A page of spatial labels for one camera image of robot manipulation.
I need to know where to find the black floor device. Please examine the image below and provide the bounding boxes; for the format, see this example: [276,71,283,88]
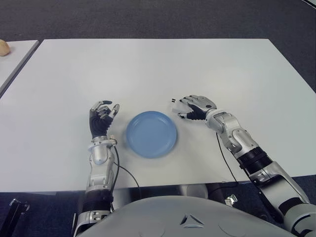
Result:
[0,199,30,237]

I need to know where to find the beige rounded object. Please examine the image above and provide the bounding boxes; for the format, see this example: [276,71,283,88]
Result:
[0,39,10,57]

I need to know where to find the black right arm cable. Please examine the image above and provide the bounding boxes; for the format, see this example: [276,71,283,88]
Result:
[216,133,239,189]

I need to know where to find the blue round plate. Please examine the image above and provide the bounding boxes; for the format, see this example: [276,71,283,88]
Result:
[125,111,178,159]

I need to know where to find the grey robot torso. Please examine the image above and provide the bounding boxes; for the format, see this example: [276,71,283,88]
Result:
[74,196,302,237]

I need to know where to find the white side table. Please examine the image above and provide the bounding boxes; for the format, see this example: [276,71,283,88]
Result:
[0,39,40,96]

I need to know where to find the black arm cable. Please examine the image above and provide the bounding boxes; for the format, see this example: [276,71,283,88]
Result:
[110,144,141,198]
[216,133,239,189]

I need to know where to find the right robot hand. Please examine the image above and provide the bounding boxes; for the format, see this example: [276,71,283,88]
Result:
[177,94,218,121]

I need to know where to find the silver metal buckle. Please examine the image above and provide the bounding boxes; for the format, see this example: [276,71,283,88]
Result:
[224,194,238,205]

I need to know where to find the white robot leg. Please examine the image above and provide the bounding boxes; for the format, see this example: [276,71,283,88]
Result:
[177,184,209,199]

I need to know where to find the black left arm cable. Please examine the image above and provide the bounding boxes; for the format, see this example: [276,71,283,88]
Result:
[110,144,141,198]

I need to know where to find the white wall charger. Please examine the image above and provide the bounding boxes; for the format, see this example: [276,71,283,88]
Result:
[170,98,193,114]

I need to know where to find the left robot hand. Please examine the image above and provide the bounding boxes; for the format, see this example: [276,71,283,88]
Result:
[88,100,121,139]

